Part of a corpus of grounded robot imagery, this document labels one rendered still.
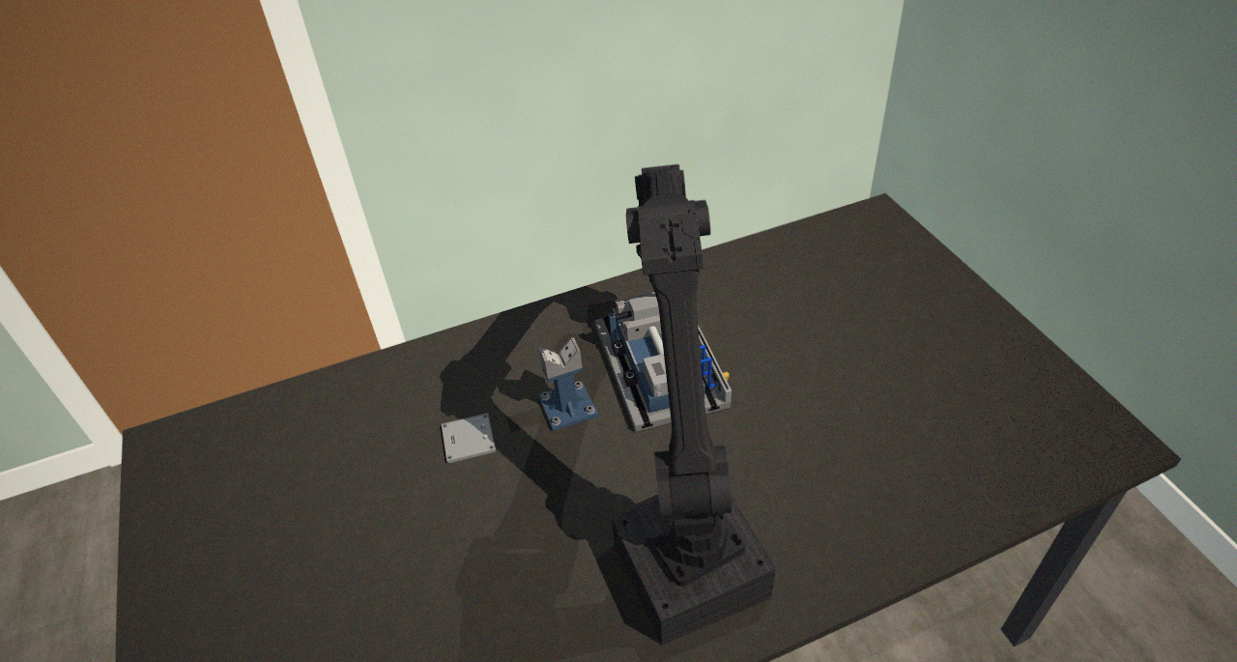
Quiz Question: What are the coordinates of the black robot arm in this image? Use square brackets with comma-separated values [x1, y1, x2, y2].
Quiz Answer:
[626, 165, 745, 587]

